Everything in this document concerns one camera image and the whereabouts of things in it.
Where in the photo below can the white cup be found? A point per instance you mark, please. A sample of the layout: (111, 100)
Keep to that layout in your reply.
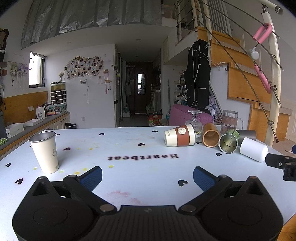
(253, 149)

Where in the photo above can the cream cup with brown sleeve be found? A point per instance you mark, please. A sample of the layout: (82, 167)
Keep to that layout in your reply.
(181, 136)

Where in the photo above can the kitchen counter cabinet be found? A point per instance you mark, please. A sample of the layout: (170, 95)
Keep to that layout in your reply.
(53, 124)

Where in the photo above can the pink foam loop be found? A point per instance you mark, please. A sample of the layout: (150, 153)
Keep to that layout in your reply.
(263, 32)

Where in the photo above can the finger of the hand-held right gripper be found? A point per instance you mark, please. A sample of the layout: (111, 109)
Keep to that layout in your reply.
(276, 161)

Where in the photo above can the glass fish tank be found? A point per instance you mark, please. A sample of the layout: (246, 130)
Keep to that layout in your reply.
(58, 86)

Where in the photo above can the green steel cup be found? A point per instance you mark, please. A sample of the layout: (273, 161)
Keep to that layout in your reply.
(229, 142)

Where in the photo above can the colourful cardboard box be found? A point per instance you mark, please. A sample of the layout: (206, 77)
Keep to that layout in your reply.
(154, 119)

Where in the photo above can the macrame wall hanging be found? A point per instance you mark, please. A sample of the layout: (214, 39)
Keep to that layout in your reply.
(18, 74)

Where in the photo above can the window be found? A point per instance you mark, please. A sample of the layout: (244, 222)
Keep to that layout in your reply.
(35, 69)

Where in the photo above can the orange wooden cup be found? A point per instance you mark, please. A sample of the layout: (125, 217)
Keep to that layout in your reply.
(211, 135)

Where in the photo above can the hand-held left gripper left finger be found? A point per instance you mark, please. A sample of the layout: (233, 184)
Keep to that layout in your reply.
(92, 178)

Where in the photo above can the white tray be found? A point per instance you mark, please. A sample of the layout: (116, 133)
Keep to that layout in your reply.
(32, 122)

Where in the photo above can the cream steel cup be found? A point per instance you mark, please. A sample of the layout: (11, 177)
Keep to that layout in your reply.
(46, 151)

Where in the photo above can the white box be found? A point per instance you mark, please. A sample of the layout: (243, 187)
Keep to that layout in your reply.
(13, 130)

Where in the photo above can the dark door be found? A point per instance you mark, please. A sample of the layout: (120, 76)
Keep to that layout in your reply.
(143, 92)

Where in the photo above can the washing machine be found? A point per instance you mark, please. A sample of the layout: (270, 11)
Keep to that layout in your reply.
(155, 102)

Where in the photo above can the wooden staircase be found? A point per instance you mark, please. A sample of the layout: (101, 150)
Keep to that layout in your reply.
(240, 88)

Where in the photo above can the photo wall board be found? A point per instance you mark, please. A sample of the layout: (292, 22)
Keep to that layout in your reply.
(83, 67)

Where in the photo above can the small drawer unit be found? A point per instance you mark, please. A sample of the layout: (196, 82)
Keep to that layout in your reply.
(58, 97)

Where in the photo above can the water bottle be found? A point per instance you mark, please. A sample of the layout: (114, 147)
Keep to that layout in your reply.
(168, 115)

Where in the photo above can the black jacket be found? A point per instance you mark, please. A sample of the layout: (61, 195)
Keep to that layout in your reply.
(198, 76)

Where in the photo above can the metal stair railing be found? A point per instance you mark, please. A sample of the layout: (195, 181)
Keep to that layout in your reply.
(275, 76)

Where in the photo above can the white small appliance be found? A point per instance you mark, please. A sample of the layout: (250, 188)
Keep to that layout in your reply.
(41, 112)

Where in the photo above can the dark grey cup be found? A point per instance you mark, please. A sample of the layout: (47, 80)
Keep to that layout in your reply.
(248, 134)

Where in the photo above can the glass pitcher with brown sleeve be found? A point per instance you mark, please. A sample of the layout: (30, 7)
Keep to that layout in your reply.
(229, 121)

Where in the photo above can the black trash bin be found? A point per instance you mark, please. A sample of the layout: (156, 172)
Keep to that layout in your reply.
(71, 125)

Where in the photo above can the clear glass goblet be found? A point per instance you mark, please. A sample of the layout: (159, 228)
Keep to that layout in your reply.
(194, 120)

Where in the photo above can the pink foam bar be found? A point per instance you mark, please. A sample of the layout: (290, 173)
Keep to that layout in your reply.
(262, 78)

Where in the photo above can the grey curtain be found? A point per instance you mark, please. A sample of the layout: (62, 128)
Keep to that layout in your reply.
(92, 16)

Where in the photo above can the hanging tote bag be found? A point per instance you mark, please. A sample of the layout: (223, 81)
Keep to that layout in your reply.
(127, 89)

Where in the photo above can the white round gadget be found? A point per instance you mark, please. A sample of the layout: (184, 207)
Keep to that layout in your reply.
(254, 53)

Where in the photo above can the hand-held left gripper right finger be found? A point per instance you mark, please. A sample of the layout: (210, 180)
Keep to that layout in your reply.
(203, 179)

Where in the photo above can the purple pouf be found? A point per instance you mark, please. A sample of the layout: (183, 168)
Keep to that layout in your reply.
(179, 114)

